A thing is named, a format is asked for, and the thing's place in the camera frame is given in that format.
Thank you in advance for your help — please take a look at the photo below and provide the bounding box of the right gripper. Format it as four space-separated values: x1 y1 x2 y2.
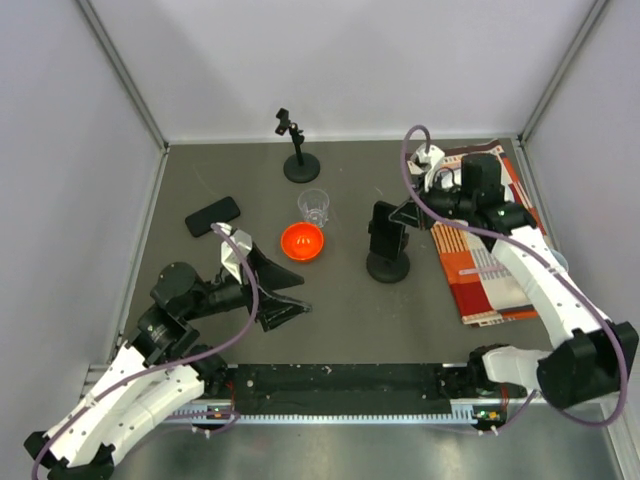
390 171 475 231

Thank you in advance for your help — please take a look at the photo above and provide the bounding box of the black phone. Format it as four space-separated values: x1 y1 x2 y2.
368 201 408 261
184 196 241 238

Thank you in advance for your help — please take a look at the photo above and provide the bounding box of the black phone on table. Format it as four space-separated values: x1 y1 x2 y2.
184 196 241 238

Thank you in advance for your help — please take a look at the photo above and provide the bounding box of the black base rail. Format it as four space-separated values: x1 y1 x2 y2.
229 363 466 416

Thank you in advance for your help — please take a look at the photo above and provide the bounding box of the patterned cloth mat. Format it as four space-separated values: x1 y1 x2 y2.
429 140 538 327

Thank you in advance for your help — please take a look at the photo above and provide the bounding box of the clear plastic cup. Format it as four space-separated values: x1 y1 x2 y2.
297 188 330 228

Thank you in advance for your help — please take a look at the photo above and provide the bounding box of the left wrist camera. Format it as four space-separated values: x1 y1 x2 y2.
212 222 253 284

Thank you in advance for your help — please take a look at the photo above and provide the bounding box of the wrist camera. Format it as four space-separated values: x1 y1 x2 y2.
212 222 253 284
407 143 445 191

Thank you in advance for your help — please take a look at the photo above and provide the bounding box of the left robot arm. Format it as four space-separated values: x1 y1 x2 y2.
24 240 311 479

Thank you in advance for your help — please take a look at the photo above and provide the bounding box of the black phone stand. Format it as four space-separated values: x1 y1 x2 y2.
366 249 410 284
275 108 321 184

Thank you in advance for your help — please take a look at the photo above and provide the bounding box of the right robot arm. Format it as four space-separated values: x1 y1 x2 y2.
390 152 639 411

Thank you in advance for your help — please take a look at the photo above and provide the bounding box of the pale blue cup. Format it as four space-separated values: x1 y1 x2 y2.
550 249 569 272

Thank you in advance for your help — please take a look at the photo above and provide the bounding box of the orange bowl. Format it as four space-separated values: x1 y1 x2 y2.
280 222 325 263

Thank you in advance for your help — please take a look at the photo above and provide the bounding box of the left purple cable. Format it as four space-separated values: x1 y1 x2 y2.
29 222 261 480

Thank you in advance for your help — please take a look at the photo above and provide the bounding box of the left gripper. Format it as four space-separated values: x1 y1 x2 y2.
184 241 313 329

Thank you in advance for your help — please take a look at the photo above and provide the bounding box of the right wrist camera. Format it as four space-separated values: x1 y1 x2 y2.
407 143 445 191

